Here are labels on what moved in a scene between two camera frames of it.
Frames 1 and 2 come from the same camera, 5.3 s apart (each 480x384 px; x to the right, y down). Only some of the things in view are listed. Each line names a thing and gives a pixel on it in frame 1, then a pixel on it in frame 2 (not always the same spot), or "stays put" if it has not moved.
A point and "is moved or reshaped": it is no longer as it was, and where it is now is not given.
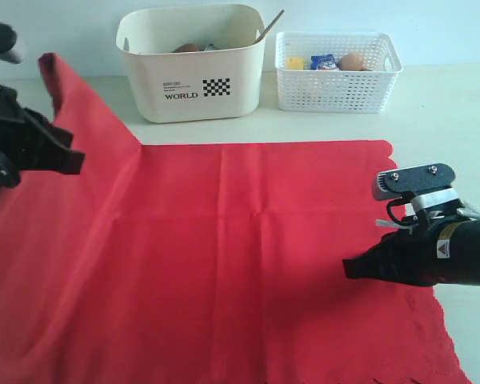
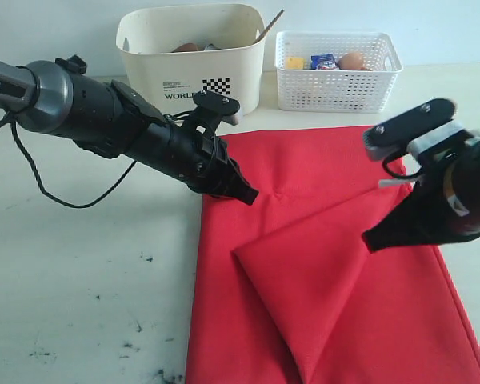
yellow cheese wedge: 295,63 stays put
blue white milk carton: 322,62 stays put
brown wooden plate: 187,47 stays put
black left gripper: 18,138 → 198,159
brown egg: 352,62 stays put
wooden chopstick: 271,26 stays put
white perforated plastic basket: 338,91 stays put
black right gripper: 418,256 → 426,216
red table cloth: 219,263 is moved or reshaped
